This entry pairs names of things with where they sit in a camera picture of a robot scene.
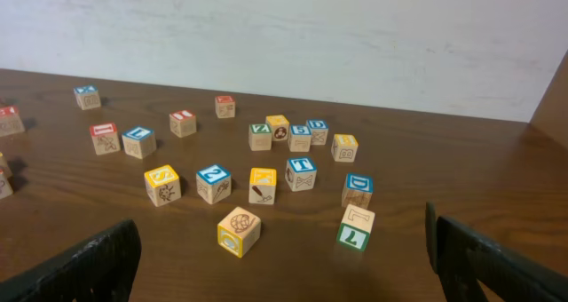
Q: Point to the yellow 8 block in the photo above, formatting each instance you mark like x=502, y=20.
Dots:
x=344, y=148

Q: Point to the green 7 block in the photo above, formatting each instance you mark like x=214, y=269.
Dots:
x=356, y=227

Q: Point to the yellow block upper right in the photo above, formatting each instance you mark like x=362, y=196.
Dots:
x=279, y=125

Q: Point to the yellow snail picture block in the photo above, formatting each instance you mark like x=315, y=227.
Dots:
x=238, y=231

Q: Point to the yellow block near centre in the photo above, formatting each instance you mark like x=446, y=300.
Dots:
x=4, y=166

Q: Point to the blue T block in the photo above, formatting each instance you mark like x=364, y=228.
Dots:
x=300, y=173

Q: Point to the red i block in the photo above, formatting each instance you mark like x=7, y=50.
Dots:
x=105, y=138
x=183, y=123

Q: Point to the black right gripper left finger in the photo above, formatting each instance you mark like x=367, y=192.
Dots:
x=100, y=268

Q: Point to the blue 2 block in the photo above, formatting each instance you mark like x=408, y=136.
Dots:
x=214, y=183

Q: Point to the blue 5 block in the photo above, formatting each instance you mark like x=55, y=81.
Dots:
x=299, y=138

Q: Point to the blue X block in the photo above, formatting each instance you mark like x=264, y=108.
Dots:
x=87, y=97

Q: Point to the red block top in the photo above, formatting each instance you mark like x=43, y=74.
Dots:
x=225, y=106

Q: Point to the blue L block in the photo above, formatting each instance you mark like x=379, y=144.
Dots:
x=139, y=142

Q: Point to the yellow S block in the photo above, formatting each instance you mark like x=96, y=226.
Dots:
x=162, y=185

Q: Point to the blue d block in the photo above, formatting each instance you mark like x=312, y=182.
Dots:
x=319, y=129
x=357, y=190

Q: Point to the blue D block upper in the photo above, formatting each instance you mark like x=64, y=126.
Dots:
x=319, y=129

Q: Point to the red I block upper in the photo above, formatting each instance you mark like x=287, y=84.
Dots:
x=183, y=123

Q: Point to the blue D block right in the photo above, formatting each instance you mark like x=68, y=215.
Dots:
x=357, y=190

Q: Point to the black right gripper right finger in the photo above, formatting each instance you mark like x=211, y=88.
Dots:
x=466, y=261

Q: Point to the green Z block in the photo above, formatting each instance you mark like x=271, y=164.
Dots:
x=260, y=137

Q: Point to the red I block left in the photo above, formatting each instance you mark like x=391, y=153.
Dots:
x=105, y=138

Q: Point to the red E block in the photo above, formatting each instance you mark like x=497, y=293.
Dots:
x=10, y=121

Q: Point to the yellow hammer picture block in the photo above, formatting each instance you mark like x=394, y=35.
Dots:
x=262, y=186

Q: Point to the red U block centre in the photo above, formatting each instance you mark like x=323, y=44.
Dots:
x=5, y=186

